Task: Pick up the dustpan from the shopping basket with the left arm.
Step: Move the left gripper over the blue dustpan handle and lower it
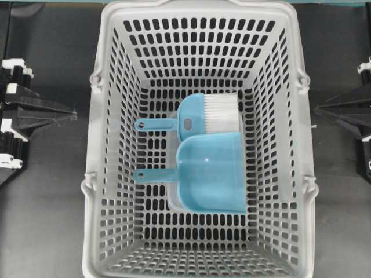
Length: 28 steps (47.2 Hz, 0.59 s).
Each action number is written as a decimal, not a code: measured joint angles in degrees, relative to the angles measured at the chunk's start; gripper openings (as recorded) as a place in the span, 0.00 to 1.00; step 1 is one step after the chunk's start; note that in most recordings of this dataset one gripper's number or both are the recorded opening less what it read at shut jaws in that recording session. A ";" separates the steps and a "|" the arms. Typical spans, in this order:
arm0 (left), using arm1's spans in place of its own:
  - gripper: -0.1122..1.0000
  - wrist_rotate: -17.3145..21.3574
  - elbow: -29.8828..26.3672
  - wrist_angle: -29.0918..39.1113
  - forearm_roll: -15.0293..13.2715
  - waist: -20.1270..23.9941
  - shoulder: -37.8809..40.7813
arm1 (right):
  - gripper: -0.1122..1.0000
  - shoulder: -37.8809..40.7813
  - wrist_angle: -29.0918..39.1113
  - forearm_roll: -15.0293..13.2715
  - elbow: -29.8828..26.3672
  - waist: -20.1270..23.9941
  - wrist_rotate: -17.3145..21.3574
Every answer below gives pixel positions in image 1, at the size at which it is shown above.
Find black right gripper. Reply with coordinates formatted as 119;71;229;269
314;57;370;175

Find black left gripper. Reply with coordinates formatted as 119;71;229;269
1;58;77;169

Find blue plastic dustpan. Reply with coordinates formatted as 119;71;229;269
133;132;247;214

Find grey plastic shopping basket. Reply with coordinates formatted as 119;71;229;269
81;1;318;277

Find blue hand brush white bristles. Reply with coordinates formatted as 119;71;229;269
135;93;239;142

